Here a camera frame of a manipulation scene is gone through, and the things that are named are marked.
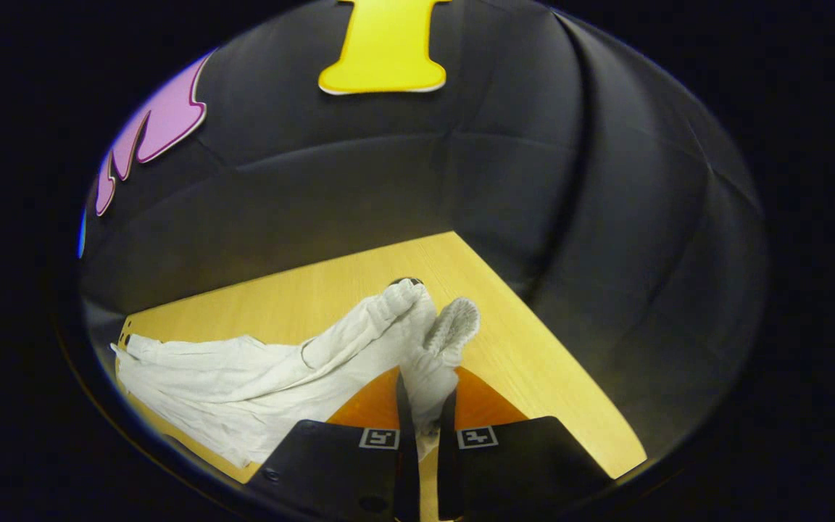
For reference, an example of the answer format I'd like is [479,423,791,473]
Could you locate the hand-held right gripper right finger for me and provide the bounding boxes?
[438,366,614,522]

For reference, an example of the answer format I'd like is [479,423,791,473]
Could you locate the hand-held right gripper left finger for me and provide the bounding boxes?
[244,366,420,522]

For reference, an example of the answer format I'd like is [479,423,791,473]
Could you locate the white jeans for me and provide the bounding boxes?
[109,278,481,468]

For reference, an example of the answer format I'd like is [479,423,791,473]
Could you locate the black backdrop cloth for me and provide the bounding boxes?
[77,0,770,479]

